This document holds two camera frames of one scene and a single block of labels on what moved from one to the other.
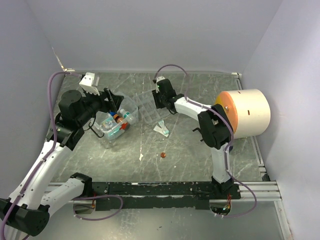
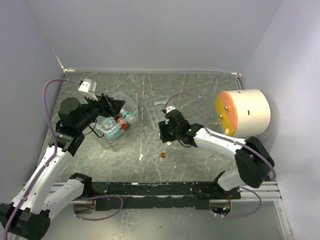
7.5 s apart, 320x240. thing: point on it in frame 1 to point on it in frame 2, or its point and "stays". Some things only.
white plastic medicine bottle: x=126 y=115 stays
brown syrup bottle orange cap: x=118 y=119 stays
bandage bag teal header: x=108 y=124 stays
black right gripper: x=156 y=94 to x=164 y=135
